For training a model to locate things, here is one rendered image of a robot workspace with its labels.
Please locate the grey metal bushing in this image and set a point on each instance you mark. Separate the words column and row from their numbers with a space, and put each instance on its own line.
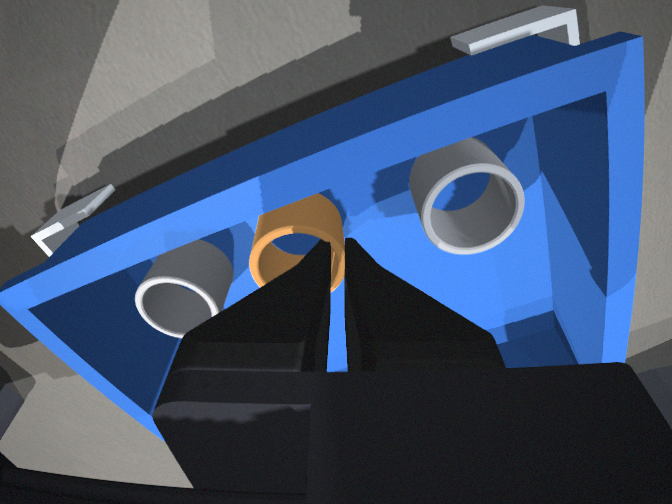
column 174, row 310
column 483, row 224

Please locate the blue tray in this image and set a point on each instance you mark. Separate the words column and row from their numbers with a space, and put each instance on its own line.
column 557, row 291

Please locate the bronze bushing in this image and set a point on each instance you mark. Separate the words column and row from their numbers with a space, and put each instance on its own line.
column 314, row 215

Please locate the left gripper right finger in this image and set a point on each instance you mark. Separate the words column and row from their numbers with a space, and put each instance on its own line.
column 390, row 325

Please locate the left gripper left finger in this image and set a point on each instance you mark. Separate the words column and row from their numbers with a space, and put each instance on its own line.
column 286, row 322

